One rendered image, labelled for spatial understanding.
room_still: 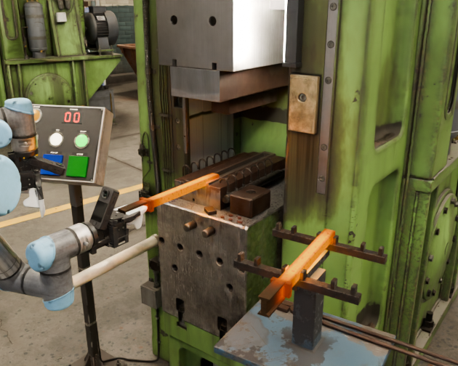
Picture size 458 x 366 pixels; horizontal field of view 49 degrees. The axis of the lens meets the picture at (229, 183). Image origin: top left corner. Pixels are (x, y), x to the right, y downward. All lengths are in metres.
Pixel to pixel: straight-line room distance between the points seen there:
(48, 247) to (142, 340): 1.41
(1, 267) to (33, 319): 1.57
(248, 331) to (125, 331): 1.32
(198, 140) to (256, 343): 0.83
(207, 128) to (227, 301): 0.66
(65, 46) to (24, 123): 4.82
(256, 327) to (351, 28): 0.86
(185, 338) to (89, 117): 0.88
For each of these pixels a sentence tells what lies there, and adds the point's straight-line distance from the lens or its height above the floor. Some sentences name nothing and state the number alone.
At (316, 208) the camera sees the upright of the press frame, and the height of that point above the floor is 0.94.
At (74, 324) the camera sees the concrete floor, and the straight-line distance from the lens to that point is 2.78.
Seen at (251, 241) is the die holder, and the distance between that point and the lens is 1.56.
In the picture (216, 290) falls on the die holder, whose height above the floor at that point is 0.65.
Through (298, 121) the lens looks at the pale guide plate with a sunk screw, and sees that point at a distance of 1.54.
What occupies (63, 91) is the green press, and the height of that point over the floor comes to 0.55.
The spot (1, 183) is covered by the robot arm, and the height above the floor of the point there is 1.24.
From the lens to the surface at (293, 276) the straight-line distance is 1.15.
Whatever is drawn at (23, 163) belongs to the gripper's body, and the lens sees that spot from 1.64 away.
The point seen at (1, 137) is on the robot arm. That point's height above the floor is 1.23.
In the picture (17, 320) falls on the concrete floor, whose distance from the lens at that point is 2.91.
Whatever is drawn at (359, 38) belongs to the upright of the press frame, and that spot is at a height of 1.47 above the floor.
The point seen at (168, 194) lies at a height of 1.01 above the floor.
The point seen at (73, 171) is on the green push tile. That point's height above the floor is 0.99.
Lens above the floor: 1.56
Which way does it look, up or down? 20 degrees down
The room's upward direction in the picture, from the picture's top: straight up
